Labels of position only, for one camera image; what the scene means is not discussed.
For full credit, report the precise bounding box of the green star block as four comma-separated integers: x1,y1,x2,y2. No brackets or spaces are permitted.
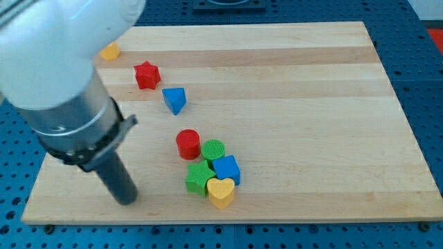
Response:
185,160,216,197

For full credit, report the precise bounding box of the blue cube block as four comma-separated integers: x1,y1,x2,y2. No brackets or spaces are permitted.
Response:
212,155,241,186

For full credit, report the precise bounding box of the blue triangle block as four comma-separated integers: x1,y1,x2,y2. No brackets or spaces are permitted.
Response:
162,88,187,116

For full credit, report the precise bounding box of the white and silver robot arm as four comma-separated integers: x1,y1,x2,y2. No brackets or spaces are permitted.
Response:
1,0,145,170

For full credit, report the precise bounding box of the light wooden board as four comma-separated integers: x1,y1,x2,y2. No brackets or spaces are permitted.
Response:
22,22,442,225

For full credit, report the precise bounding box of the red star block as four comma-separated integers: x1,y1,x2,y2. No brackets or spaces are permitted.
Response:
134,61,161,90

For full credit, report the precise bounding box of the green cylinder block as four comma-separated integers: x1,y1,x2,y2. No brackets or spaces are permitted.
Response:
201,139,226,168

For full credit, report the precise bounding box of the red cylinder block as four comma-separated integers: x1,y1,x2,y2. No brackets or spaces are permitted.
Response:
176,129,201,160

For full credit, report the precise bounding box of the yellow hexagon block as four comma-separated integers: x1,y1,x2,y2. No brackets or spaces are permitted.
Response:
99,41,120,61

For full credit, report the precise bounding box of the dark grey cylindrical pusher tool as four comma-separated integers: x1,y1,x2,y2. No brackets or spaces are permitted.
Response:
93,151,138,205

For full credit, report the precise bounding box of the yellow heart block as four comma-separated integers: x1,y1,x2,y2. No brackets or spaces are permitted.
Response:
207,178,235,210

